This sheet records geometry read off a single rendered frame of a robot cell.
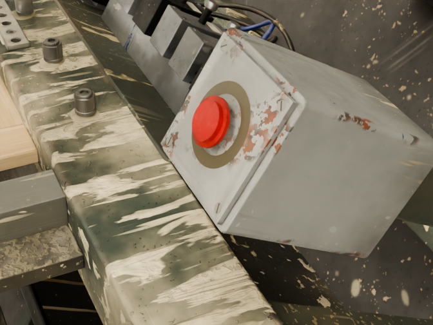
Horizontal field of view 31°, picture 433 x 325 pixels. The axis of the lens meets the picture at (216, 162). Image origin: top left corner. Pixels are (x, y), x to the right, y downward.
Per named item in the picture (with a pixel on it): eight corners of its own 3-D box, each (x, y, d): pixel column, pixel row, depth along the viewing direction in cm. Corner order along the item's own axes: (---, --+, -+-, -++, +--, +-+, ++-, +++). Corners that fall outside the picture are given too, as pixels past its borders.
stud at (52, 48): (66, 63, 101) (64, 42, 99) (47, 67, 100) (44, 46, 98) (60, 54, 103) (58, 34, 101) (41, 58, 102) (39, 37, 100)
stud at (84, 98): (99, 117, 92) (97, 95, 90) (78, 121, 91) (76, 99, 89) (92, 106, 94) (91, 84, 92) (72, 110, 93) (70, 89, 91)
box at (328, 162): (453, 151, 65) (301, 98, 53) (372, 262, 69) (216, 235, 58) (370, 80, 73) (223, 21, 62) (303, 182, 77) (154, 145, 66)
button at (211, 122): (251, 118, 58) (230, 111, 57) (225, 162, 59) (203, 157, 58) (227, 91, 61) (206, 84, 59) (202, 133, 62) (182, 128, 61)
